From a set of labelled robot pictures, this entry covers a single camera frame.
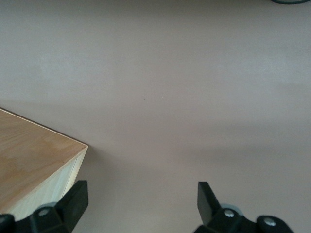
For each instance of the dark round object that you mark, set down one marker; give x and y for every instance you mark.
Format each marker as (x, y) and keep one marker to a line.
(286, 2)

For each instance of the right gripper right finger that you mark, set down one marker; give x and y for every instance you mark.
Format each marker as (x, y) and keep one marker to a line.
(211, 213)

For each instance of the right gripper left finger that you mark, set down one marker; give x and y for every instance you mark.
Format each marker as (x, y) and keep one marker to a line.
(73, 206)

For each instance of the wooden drawer cabinet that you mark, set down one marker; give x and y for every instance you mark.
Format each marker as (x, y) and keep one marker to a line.
(29, 150)

